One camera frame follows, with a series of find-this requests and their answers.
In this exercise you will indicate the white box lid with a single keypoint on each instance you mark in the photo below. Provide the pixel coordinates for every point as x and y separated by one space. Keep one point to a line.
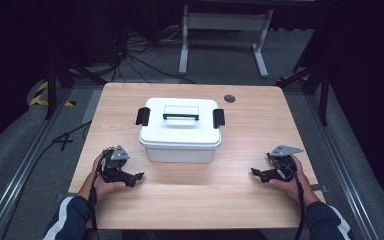
180 133

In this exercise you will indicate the white metal table frame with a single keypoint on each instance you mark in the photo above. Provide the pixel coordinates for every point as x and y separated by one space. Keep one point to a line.
225 21

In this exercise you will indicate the black tripod stand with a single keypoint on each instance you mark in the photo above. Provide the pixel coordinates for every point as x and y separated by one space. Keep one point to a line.
315 83
63 78

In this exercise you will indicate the person's right hand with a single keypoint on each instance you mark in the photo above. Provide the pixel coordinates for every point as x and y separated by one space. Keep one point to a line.
295 188

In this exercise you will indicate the grey metal table bracket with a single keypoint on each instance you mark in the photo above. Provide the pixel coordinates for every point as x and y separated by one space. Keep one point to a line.
319 188

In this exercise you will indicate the aluminium floor rail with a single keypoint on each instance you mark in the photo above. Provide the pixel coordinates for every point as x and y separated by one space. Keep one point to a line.
353 173
16 180

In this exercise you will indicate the white plastic storage box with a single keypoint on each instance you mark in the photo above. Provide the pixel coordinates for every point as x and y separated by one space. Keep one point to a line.
180 155

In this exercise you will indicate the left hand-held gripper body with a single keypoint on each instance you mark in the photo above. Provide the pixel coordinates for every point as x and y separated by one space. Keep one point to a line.
113 163

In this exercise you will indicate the yellow black hazard tape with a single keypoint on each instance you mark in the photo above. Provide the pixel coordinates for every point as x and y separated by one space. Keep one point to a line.
38 99

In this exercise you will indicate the person's left hand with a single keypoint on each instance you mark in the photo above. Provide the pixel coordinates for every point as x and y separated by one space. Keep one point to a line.
105 187

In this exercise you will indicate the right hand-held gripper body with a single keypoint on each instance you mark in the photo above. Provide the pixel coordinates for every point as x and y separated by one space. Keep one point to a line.
281 166

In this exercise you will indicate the black box latch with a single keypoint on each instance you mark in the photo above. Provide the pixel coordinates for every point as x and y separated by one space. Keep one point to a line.
218 118
143 116

